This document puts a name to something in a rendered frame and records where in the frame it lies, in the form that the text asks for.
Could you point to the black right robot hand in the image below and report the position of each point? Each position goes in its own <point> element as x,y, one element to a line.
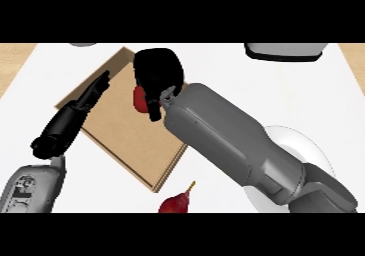
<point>158,71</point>

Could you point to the brown cardboard box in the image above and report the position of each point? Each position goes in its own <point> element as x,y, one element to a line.
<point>128,133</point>

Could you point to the dark red pear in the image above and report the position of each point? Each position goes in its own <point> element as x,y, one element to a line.
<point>177,202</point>

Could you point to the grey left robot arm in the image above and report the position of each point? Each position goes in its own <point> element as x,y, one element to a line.
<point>31,190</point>

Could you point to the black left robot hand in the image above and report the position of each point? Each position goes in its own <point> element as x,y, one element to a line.
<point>62,126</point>

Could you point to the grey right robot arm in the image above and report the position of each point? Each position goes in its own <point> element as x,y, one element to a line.
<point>249,150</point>

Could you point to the white plate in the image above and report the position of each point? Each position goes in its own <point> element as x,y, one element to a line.
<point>304,150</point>

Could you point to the grey round object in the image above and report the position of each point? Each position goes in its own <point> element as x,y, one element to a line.
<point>82,44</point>

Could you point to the white appliance with black base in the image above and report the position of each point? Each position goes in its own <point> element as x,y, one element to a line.
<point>283,51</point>

